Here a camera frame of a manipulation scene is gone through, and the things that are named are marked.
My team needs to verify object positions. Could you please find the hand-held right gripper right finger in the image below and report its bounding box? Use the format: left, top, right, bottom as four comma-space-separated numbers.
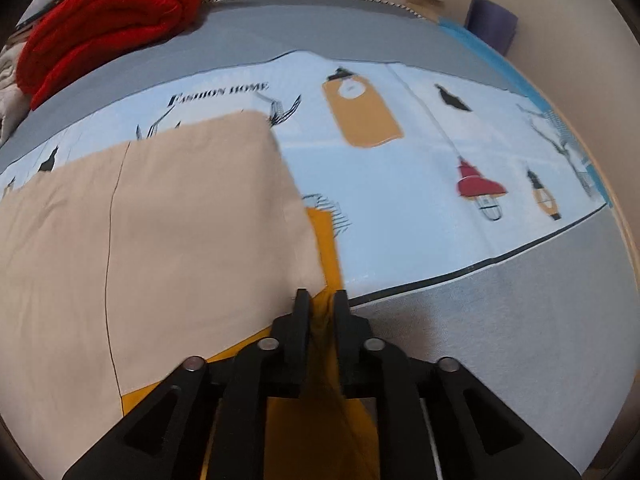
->
333, 290, 582, 480

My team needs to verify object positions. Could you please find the red knit sweater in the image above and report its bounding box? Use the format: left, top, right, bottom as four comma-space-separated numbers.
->
15, 0, 208, 111

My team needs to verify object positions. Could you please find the purple mat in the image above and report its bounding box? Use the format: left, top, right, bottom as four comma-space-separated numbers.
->
464, 0, 520, 57

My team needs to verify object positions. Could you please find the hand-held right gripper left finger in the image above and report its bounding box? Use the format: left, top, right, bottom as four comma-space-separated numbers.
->
62, 289, 313, 480

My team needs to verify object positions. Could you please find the beige and orange jacket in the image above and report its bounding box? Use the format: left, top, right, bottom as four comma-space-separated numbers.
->
0, 109, 381, 480

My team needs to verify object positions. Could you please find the grey and blue printed bedsheet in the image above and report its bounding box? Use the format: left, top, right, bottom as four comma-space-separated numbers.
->
0, 0, 636, 480

